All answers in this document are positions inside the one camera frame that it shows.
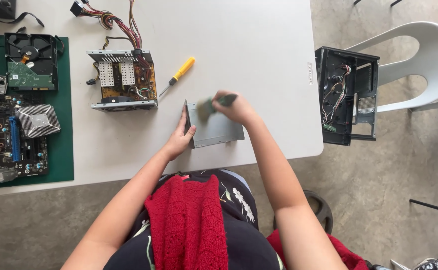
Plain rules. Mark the red knitted scarf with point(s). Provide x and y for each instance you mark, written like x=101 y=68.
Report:
x=187 y=225

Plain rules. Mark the black computer case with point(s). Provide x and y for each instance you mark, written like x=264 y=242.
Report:
x=338 y=97

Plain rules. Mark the person's right fingers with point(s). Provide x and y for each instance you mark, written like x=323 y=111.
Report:
x=222 y=100

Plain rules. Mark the green work mat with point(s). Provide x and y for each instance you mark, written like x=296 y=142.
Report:
x=63 y=123

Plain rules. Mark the red cloth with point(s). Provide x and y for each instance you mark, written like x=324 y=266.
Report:
x=344 y=253

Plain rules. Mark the black computer motherboard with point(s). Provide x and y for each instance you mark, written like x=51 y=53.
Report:
x=5 y=150

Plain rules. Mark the black hard disk drive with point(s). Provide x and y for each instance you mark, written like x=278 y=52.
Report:
x=31 y=63

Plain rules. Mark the grey metal cover plate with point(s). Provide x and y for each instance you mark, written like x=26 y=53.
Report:
x=215 y=131

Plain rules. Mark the person's left hand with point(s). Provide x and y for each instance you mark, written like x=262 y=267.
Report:
x=177 y=139

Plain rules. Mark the white plastic chair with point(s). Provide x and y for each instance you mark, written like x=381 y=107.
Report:
x=428 y=63

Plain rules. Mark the person's right hand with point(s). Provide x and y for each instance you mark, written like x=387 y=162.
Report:
x=237 y=110

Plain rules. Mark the green cleaning brush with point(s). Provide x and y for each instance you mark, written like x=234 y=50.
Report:
x=205 y=107

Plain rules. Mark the black metal rods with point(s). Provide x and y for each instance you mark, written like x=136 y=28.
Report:
x=432 y=206

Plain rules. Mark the silver finned heatsink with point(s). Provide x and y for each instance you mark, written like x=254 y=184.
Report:
x=38 y=120

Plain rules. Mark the open power supply unit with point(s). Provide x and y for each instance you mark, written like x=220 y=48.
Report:
x=125 y=80

